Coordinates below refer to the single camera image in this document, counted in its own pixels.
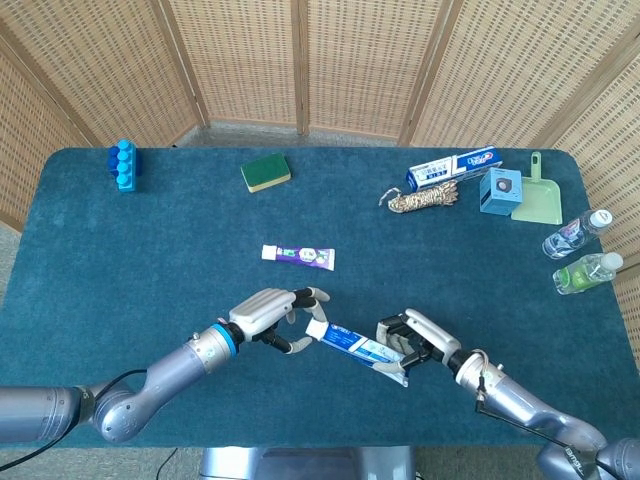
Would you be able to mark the blue white toothpaste box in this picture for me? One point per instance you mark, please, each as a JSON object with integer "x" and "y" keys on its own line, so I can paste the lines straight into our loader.
{"x": 450, "y": 167}

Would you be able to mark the dark teal table mat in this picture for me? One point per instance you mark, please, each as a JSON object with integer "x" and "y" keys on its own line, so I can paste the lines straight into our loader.
{"x": 320, "y": 415}

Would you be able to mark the purple toothpaste tube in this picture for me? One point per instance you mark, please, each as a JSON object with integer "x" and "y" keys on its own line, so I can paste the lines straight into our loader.
{"x": 300, "y": 256}

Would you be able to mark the light green dustpan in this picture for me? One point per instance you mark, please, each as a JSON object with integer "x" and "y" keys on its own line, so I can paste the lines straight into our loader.
{"x": 541, "y": 200}

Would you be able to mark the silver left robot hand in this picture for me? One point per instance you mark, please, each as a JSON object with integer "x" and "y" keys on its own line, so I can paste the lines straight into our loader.
{"x": 260, "y": 312}

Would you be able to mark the blue white toothpaste tube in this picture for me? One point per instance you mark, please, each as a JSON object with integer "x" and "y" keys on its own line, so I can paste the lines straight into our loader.
{"x": 350, "y": 345}

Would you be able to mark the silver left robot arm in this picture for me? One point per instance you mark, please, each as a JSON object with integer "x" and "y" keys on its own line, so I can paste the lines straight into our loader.
{"x": 175, "y": 372}

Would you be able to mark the green yellow sponge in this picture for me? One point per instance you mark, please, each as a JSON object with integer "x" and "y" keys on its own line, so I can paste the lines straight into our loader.
{"x": 265, "y": 171}

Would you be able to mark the blue toy building block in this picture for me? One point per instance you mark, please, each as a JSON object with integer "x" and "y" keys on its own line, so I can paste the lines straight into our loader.
{"x": 124, "y": 167}

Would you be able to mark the green label drink bottle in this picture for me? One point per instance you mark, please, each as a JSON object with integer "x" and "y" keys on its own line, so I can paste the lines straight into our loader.
{"x": 582, "y": 275}

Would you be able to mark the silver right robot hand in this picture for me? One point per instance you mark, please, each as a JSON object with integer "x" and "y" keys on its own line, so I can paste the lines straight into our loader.
{"x": 432, "y": 337}

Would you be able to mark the light blue speaker box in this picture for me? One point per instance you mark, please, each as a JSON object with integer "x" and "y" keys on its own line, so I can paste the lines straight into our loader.
{"x": 500, "y": 192}

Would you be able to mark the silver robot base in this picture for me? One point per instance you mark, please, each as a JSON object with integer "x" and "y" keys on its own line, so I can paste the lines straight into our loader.
{"x": 310, "y": 465}

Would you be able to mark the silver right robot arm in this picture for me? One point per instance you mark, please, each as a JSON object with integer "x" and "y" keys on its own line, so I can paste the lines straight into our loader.
{"x": 520, "y": 400}

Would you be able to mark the woven bamboo folding screen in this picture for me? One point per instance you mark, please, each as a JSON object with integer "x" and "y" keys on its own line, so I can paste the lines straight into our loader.
{"x": 250, "y": 60}

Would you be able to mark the clear water bottle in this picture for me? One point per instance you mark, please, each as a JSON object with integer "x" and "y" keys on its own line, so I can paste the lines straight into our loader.
{"x": 570, "y": 236}

